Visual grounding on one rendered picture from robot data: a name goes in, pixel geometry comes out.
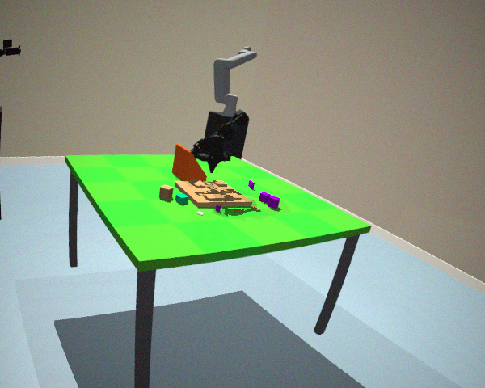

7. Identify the turquoise cube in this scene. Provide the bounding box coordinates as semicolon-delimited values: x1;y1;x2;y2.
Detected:
175;193;189;204

